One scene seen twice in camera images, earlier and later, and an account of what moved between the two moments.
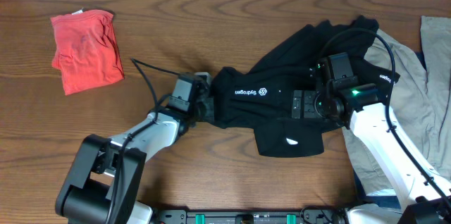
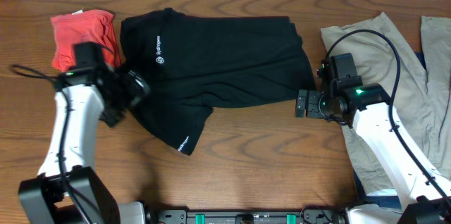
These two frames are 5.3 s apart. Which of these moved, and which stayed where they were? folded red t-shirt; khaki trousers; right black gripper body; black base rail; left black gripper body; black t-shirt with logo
Moved: left black gripper body; black t-shirt with logo
Stayed: khaki trousers; right black gripper body; black base rail; folded red t-shirt
